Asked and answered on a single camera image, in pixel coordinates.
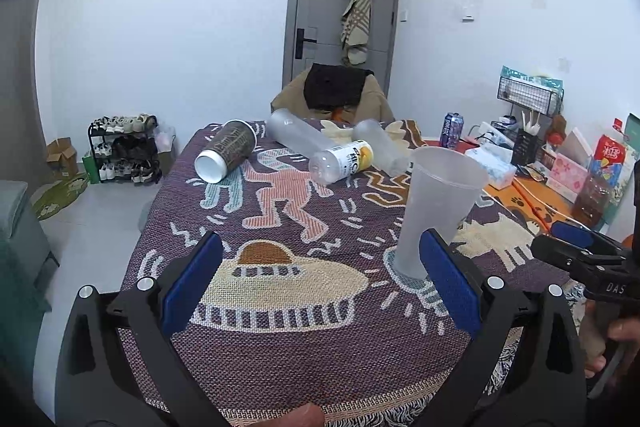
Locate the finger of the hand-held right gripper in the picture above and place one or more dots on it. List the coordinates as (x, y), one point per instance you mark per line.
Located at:
(572, 233)
(555, 254)

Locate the black shoe rack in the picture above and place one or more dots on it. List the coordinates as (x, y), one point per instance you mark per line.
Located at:
(125, 152)

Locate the brown plush toy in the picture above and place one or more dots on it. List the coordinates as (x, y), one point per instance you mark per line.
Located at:
(556, 132)

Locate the chair with black garment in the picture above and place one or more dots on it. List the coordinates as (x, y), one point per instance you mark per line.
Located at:
(372, 107)

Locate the white power strip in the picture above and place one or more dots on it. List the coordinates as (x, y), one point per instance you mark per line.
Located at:
(485, 133)

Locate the clear bottle with white label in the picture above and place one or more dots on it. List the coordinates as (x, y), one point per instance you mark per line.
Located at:
(340, 162)

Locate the person's right hand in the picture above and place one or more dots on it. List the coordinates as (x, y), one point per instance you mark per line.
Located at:
(592, 332)

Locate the white wall panel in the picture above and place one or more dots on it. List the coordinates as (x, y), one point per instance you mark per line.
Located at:
(467, 13)

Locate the frosted plastic cup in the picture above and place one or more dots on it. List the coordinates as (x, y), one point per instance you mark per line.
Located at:
(295, 129)
(382, 142)

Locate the cardboard box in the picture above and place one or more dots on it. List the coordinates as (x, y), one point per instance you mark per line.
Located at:
(62, 157)

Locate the brown plastic bottle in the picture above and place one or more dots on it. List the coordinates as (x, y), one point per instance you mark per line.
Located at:
(592, 202)

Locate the black cloth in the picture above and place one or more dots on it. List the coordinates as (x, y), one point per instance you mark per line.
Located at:
(332, 84)

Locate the person's left hand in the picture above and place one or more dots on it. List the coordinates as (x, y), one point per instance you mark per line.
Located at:
(309, 417)

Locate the blue drink can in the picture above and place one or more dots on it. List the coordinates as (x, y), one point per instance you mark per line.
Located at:
(451, 132)

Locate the orange paw print mat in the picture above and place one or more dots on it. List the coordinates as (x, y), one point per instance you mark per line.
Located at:
(525, 202)

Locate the tall translucent plastic cup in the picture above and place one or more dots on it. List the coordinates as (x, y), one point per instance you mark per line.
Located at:
(435, 207)

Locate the plaid scarf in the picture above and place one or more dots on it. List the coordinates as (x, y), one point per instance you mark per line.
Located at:
(357, 12)

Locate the grey wardrobe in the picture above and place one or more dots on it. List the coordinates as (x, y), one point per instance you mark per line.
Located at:
(17, 82)

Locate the brown paper cup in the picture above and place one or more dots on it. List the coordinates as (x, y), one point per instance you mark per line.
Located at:
(227, 149)

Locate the green floor mat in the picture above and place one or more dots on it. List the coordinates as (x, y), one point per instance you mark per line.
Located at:
(57, 197)

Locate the pink floral box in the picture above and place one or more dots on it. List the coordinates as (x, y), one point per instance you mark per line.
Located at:
(567, 177)

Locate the printed blanket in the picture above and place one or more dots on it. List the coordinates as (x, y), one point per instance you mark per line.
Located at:
(310, 332)

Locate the colourful snack bag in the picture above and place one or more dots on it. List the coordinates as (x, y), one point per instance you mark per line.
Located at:
(612, 162)

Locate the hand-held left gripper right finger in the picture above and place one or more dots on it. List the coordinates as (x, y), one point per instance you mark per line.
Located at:
(450, 279)

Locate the green box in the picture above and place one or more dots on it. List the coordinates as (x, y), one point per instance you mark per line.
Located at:
(631, 132)

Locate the tissue box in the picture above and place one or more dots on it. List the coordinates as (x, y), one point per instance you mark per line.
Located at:
(495, 167)

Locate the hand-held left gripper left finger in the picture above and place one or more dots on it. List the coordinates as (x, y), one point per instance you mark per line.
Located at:
(192, 279)

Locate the green sofa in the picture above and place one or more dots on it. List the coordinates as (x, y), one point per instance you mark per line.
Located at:
(20, 257)

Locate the green bag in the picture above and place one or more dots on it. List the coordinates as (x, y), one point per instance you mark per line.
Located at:
(90, 169)

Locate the black cutlery holder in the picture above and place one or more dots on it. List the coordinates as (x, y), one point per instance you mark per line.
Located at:
(525, 147)

